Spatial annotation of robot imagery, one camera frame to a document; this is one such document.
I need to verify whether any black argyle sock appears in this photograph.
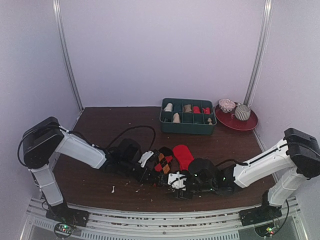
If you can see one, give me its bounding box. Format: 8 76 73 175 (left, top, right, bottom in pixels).
151 146 173 186

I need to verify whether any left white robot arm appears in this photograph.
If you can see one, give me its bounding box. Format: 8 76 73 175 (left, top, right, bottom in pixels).
17 116 159 222

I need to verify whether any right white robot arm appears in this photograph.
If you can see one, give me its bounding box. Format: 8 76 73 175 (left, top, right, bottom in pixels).
167 128 320 221

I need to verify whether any red plate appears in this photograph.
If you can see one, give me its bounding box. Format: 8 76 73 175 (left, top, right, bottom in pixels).
214 103 259 131

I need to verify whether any green divided organizer box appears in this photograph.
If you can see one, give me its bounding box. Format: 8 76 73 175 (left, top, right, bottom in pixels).
159 98 217 136

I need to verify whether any red rolled sock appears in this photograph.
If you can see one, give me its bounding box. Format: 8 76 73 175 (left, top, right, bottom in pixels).
192 105 202 114

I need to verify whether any beige rolled sock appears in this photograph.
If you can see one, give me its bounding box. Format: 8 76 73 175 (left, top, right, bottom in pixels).
163 102 173 112

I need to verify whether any red patterned bowl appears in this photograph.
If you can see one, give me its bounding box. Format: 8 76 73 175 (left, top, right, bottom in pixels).
218 98 236 113

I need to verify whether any striped ceramic cup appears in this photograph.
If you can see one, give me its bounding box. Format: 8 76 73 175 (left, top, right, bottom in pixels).
234 104 251 121

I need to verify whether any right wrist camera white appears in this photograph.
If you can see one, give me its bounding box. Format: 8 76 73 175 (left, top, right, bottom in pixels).
167 171 187 191

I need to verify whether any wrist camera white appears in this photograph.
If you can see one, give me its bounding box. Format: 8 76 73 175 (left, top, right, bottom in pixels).
138 150 154 168
167 171 187 191

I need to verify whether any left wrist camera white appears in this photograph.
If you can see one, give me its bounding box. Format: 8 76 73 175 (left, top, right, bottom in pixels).
138 150 154 168

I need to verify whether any black braided cable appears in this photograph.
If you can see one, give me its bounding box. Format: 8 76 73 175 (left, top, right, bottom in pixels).
107 126 157 153

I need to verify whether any aluminium front rail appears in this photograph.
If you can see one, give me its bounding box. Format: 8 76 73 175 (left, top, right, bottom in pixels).
18 197 311 240

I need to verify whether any right aluminium frame post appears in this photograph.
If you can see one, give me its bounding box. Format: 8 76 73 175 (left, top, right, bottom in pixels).
243 0 273 107

